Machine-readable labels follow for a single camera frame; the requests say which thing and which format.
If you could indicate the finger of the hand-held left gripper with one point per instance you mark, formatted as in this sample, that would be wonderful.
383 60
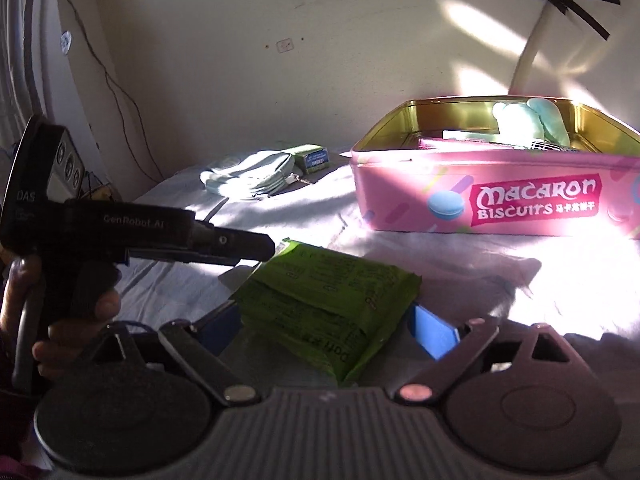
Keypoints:
235 242
190 259

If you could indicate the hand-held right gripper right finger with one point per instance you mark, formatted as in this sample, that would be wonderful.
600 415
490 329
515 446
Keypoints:
430 332

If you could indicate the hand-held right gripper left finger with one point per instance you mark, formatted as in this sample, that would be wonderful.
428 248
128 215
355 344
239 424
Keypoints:
220 321

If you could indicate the green foil packet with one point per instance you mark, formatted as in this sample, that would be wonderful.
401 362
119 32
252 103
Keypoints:
325 300

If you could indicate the pink biscuit tin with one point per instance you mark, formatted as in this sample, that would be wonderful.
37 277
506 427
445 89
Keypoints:
410 180

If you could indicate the green plush toy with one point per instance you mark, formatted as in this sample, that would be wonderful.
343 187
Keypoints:
525 120

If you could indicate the person's left hand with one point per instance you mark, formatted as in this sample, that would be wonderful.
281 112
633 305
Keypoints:
70 345

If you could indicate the white bed sheet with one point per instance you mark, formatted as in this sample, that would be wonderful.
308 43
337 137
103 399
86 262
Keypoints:
450 270

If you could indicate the light blue fabric pouch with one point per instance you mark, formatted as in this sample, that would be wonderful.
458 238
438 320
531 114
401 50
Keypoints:
245 175

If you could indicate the small metal key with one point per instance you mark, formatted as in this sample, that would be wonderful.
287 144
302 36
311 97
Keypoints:
299 178

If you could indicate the small green box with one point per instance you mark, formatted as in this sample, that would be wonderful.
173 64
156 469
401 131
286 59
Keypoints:
312 157

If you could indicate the grey striped curtain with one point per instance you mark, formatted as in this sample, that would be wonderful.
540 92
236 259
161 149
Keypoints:
25 60

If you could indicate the round white wall sticker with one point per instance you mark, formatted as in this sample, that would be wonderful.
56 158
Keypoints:
65 41

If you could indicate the small white wall label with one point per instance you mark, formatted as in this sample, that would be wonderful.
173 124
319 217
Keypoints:
285 45

